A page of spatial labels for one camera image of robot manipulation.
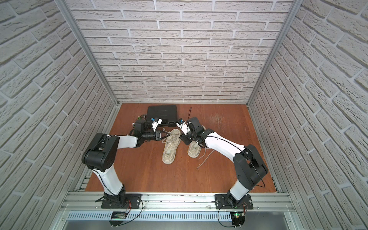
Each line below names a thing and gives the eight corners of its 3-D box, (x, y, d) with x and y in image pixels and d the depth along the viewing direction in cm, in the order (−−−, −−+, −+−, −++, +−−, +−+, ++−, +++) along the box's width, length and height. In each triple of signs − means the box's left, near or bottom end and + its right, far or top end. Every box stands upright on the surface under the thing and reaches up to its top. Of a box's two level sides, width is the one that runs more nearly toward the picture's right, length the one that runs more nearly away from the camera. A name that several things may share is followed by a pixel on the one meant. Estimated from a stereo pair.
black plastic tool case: (145, 128, 105) (143, 123, 101) (150, 108, 118) (148, 104, 114) (176, 128, 105) (176, 123, 101) (178, 108, 118) (177, 104, 114)
